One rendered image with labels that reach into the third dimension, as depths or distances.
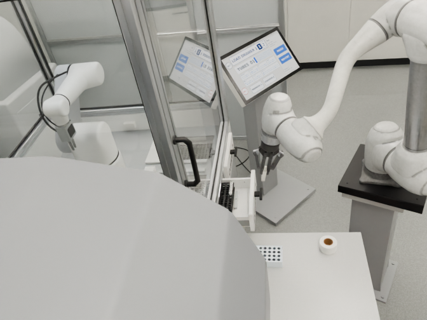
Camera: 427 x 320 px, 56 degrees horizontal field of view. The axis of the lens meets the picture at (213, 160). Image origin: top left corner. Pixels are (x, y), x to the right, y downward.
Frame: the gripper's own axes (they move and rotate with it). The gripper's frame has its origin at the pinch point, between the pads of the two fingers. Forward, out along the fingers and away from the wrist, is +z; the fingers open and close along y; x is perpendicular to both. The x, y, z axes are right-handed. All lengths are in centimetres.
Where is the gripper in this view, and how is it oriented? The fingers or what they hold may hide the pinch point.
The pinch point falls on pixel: (264, 173)
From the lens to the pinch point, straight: 175.3
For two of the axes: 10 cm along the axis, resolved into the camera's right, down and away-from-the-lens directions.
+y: -10.0, -0.8, 0.1
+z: -0.5, 7.0, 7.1
